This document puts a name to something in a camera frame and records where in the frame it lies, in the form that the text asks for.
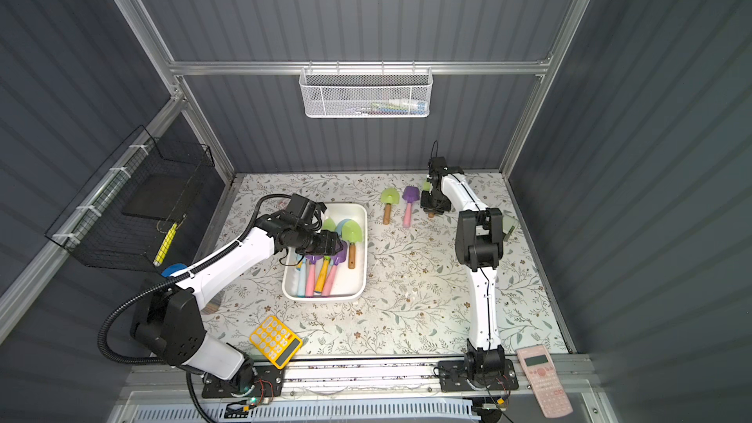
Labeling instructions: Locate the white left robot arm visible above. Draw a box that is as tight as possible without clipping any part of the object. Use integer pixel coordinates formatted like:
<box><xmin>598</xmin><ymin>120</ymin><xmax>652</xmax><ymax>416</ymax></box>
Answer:
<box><xmin>131</xmin><ymin>194</ymin><xmax>341</xmax><ymax>381</ymax></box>

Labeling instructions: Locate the green shovel brown handle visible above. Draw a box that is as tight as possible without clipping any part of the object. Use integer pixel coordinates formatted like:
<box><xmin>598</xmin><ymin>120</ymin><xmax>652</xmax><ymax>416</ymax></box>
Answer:
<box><xmin>422</xmin><ymin>181</ymin><xmax>435</xmax><ymax>219</ymax></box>

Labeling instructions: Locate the white wire mesh basket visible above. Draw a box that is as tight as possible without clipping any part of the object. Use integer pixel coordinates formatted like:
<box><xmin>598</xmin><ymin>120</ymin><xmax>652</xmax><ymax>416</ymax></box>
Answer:
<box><xmin>299</xmin><ymin>67</ymin><xmax>434</xmax><ymax>119</ymax></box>

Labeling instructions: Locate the blue shovel blue handle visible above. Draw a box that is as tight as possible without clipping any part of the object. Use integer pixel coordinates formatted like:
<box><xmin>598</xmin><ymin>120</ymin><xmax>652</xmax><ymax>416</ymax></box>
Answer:
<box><xmin>296</xmin><ymin>257</ymin><xmax>307</xmax><ymax>298</ymax></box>

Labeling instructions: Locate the black wire basket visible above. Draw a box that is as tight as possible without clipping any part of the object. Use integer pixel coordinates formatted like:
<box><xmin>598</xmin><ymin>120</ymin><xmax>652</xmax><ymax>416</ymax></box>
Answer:
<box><xmin>45</xmin><ymin>127</ymin><xmax>215</xmax><ymax>271</ymax></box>

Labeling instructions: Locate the green shovel wooden handle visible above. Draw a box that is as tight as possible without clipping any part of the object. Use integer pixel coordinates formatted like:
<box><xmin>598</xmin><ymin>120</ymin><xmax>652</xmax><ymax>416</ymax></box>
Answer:
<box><xmin>380</xmin><ymin>187</ymin><xmax>400</xmax><ymax>225</ymax></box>
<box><xmin>342</xmin><ymin>219</ymin><xmax>363</xmax><ymax>269</ymax></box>

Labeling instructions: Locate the white plastic storage box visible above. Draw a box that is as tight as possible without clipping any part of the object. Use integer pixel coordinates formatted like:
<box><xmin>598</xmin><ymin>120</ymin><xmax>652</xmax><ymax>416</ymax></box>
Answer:
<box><xmin>282</xmin><ymin>203</ymin><xmax>368</xmax><ymax>303</ymax></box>

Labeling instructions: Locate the pale green tape dispenser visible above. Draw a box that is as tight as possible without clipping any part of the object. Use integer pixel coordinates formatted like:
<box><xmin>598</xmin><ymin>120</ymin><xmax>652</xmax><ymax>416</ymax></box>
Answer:
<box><xmin>503</xmin><ymin>215</ymin><xmax>520</xmax><ymax>242</ymax></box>

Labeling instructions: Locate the black corrugated cable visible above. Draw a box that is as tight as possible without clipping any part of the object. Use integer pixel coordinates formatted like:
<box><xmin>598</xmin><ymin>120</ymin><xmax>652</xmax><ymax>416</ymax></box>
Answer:
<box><xmin>96</xmin><ymin>193</ymin><xmax>295</xmax><ymax>365</ymax></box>

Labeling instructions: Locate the pink calculator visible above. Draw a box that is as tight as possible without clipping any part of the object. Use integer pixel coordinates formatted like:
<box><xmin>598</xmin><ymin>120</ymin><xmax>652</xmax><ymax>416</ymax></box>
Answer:
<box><xmin>516</xmin><ymin>345</ymin><xmax>573</xmax><ymax>419</ymax></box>

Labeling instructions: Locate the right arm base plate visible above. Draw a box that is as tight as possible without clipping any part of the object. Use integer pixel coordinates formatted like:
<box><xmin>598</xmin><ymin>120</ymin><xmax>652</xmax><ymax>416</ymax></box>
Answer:
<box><xmin>433</xmin><ymin>360</ymin><xmax>519</xmax><ymax>393</ymax></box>

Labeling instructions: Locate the purple shovel pink handle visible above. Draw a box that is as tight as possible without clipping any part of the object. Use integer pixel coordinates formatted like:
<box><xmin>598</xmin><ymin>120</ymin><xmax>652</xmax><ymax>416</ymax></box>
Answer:
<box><xmin>322</xmin><ymin>240</ymin><xmax>348</xmax><ymax>297</ymax></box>
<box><xmin>403</xmin><ymin>186</ymin><xmax>420</xmax><ymax>228</ymax></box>

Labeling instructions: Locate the yellow calculator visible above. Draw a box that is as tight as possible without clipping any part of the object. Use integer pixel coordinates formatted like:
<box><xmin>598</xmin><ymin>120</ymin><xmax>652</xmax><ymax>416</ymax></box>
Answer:
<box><xmin>249</xmin><ymin>315</ymin><xmax>303</xmax><ymax>369</ymax></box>

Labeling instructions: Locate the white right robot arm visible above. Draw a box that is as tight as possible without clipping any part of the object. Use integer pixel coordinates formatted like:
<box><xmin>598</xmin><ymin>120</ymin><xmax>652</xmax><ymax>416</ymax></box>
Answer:
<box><xmin>420</xmin><ymin>156</ymin><xmax>505</xmax><ymax>382</ymax></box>

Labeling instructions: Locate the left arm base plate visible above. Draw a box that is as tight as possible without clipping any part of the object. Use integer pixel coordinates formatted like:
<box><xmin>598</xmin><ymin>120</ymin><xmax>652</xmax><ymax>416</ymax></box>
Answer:
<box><xmin>201</xmin><ymin>364</ymin><xmax>285</xmax><ymax>400</ymax></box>

